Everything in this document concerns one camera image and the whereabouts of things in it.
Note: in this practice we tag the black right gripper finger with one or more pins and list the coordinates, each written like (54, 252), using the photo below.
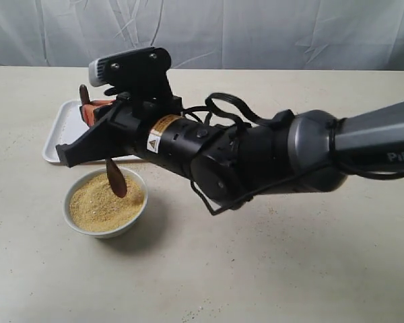
(87, 110)

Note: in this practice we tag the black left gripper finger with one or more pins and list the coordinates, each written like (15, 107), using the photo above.
(112, 136)

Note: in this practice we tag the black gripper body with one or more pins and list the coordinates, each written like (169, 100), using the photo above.
(163, 135)

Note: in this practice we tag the dark brown wooden spoon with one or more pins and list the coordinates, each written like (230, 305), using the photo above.
(115, 177)

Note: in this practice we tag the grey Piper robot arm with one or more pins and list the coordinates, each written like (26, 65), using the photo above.
(230, 155)

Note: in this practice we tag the yellow-brown granular powder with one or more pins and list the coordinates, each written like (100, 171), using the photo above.
(95, 208)

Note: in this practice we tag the white rectangular plastic tray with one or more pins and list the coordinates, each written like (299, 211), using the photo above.
(67, 127)

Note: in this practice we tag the white ceramic bowl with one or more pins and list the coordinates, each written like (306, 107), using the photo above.
(110, 234)

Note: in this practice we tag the grey wrinkled backdrop curtain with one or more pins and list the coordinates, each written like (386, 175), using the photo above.
(354, 35)

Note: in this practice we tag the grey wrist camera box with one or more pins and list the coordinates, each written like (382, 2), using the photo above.
(141, 72)

